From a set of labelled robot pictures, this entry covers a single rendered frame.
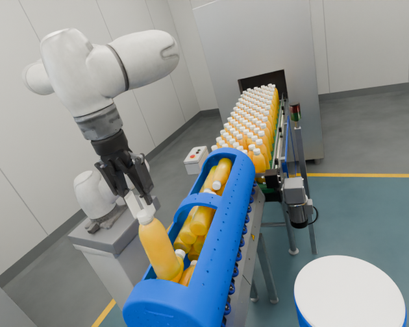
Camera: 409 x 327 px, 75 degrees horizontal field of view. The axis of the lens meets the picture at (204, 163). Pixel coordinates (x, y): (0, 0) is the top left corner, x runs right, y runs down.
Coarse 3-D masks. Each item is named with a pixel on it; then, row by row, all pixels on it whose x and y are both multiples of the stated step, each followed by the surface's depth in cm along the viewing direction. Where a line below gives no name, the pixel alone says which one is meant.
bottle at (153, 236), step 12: (144, 228) 68; (156, 228) 69; (144, 240) 69; (156, 240) 69; (168, 240) 72; (156, 252) 70; (168, 252) 72; (156, 264) 71; (168, 264) 72; (168, 276) 73
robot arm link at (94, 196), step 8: (80, 176) 132; (88, 176) 129; (96, 176) 131; (80, 184) 127; (88, 184) 128; (96, 184) 130; (104, 184) 132; (80, 192) 128; (88, 192) 128; (96, 192) 130; (104, 192) 132; (80, 200) 130; (88, 200) 129; (96, 200) 130; (104, 200) 133; (112, 200) 136; (88, 208) 131; (96, 208) 131; (104, 208) 133; (112, 208) 137; (88, 216) 135; (96, 216) 134
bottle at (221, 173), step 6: (222, 162) 132; (228, 162) 133; (216, 168) 130; (222, 168) 128; (228, 168) 130; (216, 174) 125; (222, 174) 124; (228, 174) 128; (216, 180) 122; (222, 180) 123
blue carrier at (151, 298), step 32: (192, 192) 130; (224, 192) 108; (224, 224) 95; (224, 256) 86; (160, 288) 71; (192, 288) 72; (224, 288) 81; (128, 320) 78; (160, 320) 72; (192, 320) 67
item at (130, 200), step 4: (132, 192) 69; (128, 196) 67; (132, 196) 69; (128, 200) 67; (132, 200) 69; (136, 200) 70; (128, 204) 67; (132, 204) 68; (136, 204) 70; (132, 208) 68; (136, 208) 70; (132, 212) 68; (136, 212) 70; (136, 216) 70
